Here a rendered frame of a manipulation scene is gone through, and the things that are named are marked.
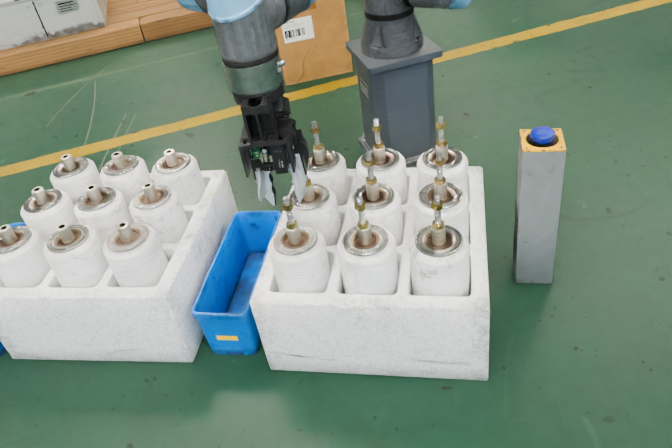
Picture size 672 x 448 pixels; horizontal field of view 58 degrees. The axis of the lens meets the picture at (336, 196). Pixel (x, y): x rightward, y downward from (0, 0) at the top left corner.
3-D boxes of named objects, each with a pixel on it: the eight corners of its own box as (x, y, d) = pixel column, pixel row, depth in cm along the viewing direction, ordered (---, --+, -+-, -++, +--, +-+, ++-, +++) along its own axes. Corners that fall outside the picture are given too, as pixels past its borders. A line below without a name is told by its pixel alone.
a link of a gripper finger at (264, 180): (253, 222, 92) (248, 173, 87) (257, 199, 97) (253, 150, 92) (273, 223, 92) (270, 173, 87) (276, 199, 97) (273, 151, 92)
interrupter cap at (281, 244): (326, 234, 101) (326, 231, 101) (300, 262, 97) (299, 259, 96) (291, 222, 105) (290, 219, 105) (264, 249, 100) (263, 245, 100)
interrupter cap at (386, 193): (363, 182, 112) (362, 179, 111) (401, 189, 109) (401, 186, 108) (345, 206, 107) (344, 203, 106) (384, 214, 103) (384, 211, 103)
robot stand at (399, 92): (357, 142, 171) (344, 42, 153) (418, 125, 174) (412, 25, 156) (380, 176, 156) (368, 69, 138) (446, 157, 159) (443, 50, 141)
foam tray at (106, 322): (96, 233, 153) (68, 175, 142) (244, 230, 146) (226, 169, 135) (12, 359, 122) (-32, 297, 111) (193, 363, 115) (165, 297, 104)
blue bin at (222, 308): (246, 251, 139) (234, 210, 132) (292, 251, 137) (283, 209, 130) (205, 357, 116) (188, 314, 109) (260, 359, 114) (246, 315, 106)
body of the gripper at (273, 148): (245, 181, 86) (224, 106, 79) (252, 149, 93) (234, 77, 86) (298, 176, 85) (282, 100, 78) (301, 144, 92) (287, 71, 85)
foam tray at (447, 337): (310, 232, 142) (297, 169, 131) (481, 232, 133) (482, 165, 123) (270, 370, 111) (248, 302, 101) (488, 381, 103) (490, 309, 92)
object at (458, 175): (467, 216, 128) (467, 143, 117) (469, 246, 120) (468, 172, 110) (422, 216, 130) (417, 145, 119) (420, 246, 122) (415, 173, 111)
